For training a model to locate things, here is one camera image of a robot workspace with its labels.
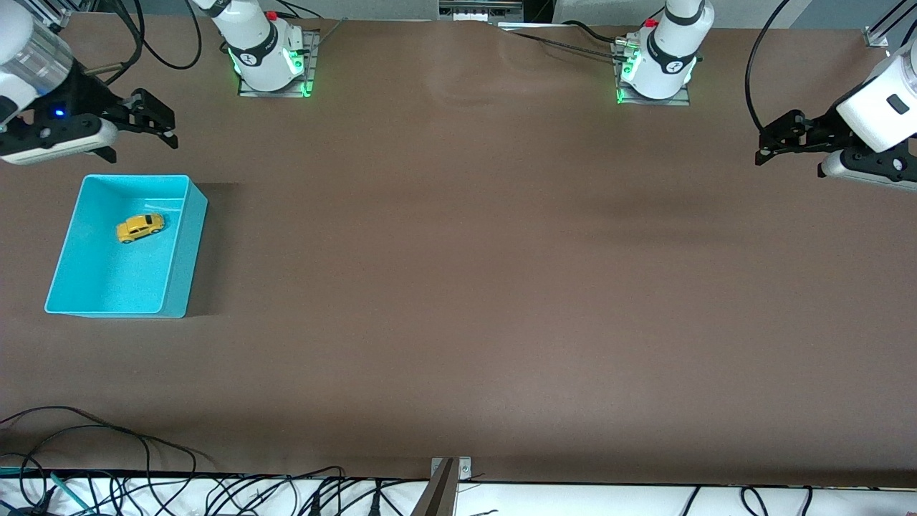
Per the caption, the long black looping cable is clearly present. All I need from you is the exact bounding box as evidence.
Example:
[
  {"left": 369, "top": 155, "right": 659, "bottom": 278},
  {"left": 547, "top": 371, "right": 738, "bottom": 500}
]
[{"left": 0, "top": 406, "right": 216, "bottom": 516}]

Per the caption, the teal cable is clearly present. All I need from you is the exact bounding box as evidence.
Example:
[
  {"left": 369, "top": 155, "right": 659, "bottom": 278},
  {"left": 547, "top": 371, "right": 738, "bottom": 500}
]
[{"left": 0, "top": 466, "right": 94, "bottom": 513}]

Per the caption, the long black right arm cable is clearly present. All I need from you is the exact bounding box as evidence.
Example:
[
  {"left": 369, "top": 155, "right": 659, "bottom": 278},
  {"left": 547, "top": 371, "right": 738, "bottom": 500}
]
[{"left": 115, "top": 0, "right": 203, "bottom": 71}]

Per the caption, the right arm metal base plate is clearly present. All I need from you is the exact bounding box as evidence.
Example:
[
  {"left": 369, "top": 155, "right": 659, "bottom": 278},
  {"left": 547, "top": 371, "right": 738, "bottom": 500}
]
[{"left": 238, "top": 30, "right": 321, "bottom": 98}]

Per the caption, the thin black looping cable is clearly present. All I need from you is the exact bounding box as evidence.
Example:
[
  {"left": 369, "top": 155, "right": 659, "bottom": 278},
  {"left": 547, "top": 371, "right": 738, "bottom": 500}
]
[{"left": 0, "top": 425, "right": 198, "bottom": 502}]

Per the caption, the turquoise plastic bin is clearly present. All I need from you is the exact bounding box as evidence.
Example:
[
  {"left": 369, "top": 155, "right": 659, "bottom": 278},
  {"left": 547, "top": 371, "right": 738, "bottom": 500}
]
[{"left": 44, "top": 174, "right": 209, "bottom": 319}]

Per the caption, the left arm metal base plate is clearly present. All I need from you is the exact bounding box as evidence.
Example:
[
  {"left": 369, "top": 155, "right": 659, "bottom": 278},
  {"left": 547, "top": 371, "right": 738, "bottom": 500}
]
[{"left": 615, "top": 39, "right": 693, "bottom": 107}]

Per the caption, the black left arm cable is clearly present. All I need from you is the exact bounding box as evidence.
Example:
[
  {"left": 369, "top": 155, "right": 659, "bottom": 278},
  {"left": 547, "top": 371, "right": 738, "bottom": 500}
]
[{"left": 745, "top": 0, "right": 796, "bottom": 134}]

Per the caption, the yellow beetle toy car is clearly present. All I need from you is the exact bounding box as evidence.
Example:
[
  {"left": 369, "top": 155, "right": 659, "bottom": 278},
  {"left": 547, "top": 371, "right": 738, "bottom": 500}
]
[{"left": 116, "top": 213, "right": 165, "bottom": 244}]

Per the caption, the grey metal bar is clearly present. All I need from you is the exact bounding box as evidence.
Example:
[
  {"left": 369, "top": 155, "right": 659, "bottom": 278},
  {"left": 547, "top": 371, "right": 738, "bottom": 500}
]
[{"left": 410, "top": 459, "right": 457, "bottom": 516}]

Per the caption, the thin grey cable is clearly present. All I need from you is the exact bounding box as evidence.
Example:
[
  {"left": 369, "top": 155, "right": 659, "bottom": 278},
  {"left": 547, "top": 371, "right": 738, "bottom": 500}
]
[{"left": 314, "top": 18, "right": 350, "bottom": 51}]

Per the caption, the grey power strip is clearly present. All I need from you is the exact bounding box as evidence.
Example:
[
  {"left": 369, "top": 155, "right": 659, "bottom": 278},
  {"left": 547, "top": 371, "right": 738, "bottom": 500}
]
[{"left": 438, "top": 0, "right": 524, "bottom": 22}]

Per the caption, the metal bracket plate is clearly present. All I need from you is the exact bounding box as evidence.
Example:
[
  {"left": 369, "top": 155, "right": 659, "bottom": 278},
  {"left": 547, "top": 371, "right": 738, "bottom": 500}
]
[{"left": 430, "top": 457, "right": 472, "bottom": 482}]

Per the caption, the black cable tangle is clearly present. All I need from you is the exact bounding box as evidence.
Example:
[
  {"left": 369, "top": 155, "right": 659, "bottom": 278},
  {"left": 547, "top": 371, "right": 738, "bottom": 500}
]
[{"left": 193, "top": 466, "right": 402, "bottom": 516}]

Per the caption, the aluminium frame rail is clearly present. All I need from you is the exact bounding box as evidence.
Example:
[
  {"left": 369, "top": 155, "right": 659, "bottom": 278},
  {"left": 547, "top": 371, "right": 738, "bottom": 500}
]
[
  {"left": 32, "top": 0, "right": 97, "bottom": 26},
  {"left": 863, "top": 0, "right": 917, "bottom": 48}
]

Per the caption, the thin black table cable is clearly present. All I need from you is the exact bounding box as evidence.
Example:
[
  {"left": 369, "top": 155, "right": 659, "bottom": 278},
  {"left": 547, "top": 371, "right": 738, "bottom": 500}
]
[{"left": 498, "top": 23, "right": 631, "bottom": 61}]

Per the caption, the thick black base cable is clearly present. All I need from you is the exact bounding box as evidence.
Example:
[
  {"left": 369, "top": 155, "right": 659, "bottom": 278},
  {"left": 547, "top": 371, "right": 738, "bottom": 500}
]
[{"left": 562, "top": 19, "right": 625, "bottom": 45}]

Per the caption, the black cable with metal plug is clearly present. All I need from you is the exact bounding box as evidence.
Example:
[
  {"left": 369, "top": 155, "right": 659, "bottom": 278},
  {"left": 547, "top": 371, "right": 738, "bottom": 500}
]
[{"left": 72, "top": 0, "right": 145, "bottom": 77}]

